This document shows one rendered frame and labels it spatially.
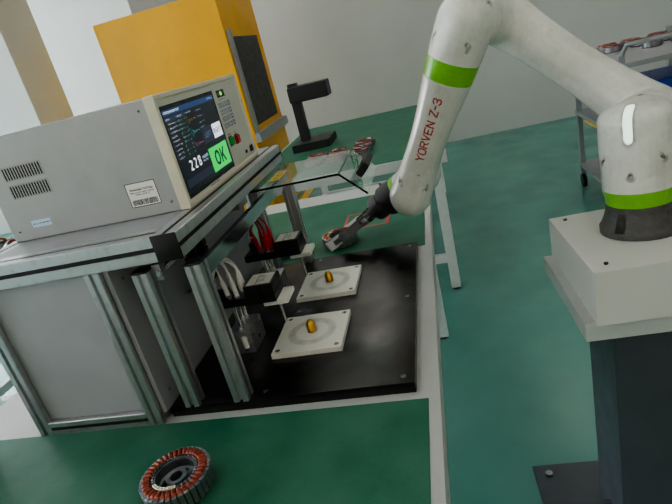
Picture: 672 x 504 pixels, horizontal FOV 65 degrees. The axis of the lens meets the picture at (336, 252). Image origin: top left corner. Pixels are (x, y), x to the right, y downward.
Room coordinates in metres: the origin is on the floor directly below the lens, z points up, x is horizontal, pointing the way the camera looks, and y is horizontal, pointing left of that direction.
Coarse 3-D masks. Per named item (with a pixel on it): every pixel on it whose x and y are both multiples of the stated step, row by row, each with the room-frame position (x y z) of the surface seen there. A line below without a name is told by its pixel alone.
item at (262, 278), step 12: (252, 276) 1.04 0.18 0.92; (264, 276) 1.02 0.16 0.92; (276, 276) 1.02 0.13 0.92; (228, 288) 1.07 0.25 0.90; (252, 288) 0.99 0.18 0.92; (264, 288) 0.98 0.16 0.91; (276, 288) 1.00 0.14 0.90; (288, 288) 1.02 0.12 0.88; (228, 300) 1.00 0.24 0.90; (240, 300) 0.99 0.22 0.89; (252, 300) 0.99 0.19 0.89; (264, 300) 0.98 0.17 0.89; (276, 300) 0.98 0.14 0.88; (288, 300) 0.98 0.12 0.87; (240, 312) 1.03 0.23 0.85; (240, 324) 1.01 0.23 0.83
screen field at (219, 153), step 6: (216, 144) 1.14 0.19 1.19; (222, 144) 1.17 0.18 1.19; (210, 150) 1.11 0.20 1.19; (216, 150) 1.13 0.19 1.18; (222, 150) 1.16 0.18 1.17; (228, 150) 1.20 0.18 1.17; (210, 156) 1.10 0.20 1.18; (216, 156) 1.12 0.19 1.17; (222, 156) 1.15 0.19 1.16; (228, 156) 1.19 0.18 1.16; (216, 162) 1.12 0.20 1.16; (222, 162) 1.14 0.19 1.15; (228, 162) 1.18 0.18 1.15; (216, 168) 1.11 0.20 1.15
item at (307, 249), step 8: (288, 232) 1.28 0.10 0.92; (296, 232) 1.26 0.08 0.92; (280, 240) 1.23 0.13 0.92; (288, 240) 1.22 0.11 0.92; (296, 240) 1.21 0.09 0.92; (304, 240) 1.27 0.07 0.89; (264, 248) 1.26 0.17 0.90; (280, 248) 1.22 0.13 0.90; (288, 248) 1.22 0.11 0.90; (296, 248) 1.21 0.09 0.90; (304, 248) 1.24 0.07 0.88; (312, 248) 1.24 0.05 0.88; (248, 256) 1.24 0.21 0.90; (256, 256) 1.24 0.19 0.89; (264, 256) 1.23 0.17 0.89; (272, 256) 1.23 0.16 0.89; (280, 256) 1.22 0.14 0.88; (296, 256) 1.22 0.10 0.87; (304, 256) 1.21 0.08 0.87; (264, 264) 1.24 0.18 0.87; (272, 264) 1.29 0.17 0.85
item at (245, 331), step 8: (248, 320) 1.04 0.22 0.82; (256, 320) 1.04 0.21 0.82; (232, 328) 1.02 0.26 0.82; (248, 328) 1.00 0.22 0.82; (256, 328) 1.02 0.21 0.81; (240, 336) 1.00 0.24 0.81; (248, 336) 0.99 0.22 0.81; (256, 336) 1.01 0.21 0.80; (240, 344) 1.00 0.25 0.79; (256, 344) 1.00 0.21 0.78; (240, 352) 1.00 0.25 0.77; (248, 352) 1.00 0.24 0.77
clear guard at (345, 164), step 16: (304, 160) 1.41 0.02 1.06; (320, 160) 1.35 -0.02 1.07; (336, 160) 1.30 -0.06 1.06; (352, 160) 1.30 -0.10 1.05; (272, 176) 1.30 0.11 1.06; (288, 176) 1.25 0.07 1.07; (304, 176) 1.21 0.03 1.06; (320, 176) 1.17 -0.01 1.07; (352, 176) 1.18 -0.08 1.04; (368, 176) 1.25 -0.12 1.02; (368, 192) 1.14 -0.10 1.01
